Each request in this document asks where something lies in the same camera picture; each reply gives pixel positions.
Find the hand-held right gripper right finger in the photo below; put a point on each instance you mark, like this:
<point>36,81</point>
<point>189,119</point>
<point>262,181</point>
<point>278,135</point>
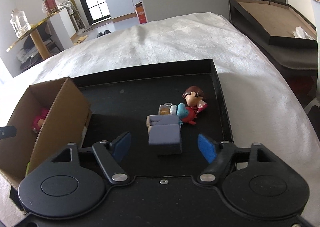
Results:
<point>206,148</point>

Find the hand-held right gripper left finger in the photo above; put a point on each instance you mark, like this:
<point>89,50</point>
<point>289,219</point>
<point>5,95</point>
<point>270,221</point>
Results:
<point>122,145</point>

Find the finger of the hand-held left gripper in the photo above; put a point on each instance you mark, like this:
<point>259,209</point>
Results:
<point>7,133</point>

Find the pink toy figure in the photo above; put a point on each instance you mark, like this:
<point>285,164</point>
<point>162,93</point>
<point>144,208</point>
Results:
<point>40,119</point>

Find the grey-blue toy sofa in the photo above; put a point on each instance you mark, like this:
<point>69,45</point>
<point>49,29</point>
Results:
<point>165,134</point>

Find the black tray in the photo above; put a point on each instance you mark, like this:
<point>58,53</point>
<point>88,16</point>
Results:
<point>125,101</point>

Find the brown cardboard box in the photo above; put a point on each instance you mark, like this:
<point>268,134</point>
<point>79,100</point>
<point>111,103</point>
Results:
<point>65,116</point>

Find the blue-headed red toy figure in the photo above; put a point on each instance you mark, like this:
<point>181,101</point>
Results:
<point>183,113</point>

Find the brown-haired toy figurine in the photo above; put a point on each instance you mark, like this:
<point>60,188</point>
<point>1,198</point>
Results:
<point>192,96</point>

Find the toy beer mug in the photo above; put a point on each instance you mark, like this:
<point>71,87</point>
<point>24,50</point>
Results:
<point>165,110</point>

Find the clear glass jar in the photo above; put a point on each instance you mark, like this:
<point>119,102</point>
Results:
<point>20,24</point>

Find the round gold-edged table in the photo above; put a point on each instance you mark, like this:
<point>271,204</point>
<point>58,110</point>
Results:
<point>37,26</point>

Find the yellow slippers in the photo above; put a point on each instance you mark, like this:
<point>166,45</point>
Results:
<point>81,39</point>

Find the white side cabinet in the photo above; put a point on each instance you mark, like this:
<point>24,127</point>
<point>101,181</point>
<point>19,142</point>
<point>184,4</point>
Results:
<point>62,29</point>

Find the orange carton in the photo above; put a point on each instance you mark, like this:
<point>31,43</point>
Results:
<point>141,14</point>

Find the red can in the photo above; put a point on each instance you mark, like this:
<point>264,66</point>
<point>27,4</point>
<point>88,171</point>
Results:
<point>51,5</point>

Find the white plastic bag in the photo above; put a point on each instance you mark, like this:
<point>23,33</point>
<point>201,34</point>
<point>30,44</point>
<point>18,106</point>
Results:
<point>63,1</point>

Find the white kitchen cabinet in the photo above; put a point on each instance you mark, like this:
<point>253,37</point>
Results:
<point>117,1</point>

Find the crumpled clear plastic bag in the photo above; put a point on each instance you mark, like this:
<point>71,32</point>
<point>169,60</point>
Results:
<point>303,33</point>

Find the white desk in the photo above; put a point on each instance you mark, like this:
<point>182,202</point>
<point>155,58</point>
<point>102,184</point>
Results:
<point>315,29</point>

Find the dark storage bed frame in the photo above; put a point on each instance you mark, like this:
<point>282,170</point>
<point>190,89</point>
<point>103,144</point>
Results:
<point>255,11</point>

